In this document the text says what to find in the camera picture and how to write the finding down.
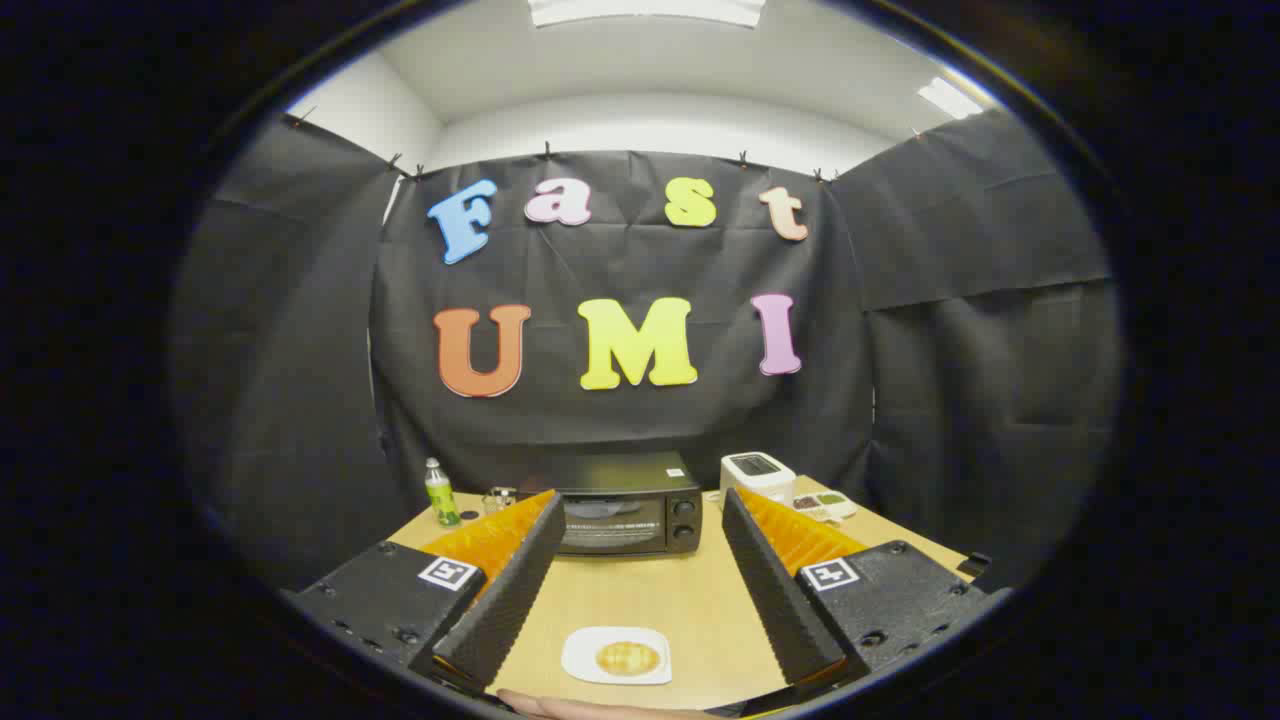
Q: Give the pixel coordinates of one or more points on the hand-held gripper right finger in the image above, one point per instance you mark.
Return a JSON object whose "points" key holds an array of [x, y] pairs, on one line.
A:
{"points": [[775, 590]]}

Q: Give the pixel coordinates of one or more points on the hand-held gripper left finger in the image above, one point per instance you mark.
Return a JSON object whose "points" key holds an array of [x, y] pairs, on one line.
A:
{"points": [[510, 590]]}

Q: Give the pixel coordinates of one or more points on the round golden bread bun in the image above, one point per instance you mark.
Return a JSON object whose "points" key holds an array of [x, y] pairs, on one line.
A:
{"points": [[628, 658]]}

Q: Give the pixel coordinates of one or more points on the black toaster oven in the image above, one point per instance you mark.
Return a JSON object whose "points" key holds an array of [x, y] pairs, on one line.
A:
{"points": [[620, 470]]}

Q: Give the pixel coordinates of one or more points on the white pop-up toaster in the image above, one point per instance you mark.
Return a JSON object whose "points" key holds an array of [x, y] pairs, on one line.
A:
{"points": [[760, 482]]}

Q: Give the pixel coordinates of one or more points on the white square plate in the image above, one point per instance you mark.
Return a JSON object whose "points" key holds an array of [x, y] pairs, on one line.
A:
{"points": [[580, 655]]}

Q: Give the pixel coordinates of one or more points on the white divided condiment dish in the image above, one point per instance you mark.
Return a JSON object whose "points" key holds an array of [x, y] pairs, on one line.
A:
{"points": [[828, 505]]}

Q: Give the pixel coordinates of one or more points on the green label drink bottle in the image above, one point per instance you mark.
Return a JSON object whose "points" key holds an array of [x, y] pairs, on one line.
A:
{"points": [[441, 500]]}

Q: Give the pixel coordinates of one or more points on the ceiling light panel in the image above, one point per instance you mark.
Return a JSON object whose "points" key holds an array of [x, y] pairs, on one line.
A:
{"points": [[950, 98], [645, 10]]}

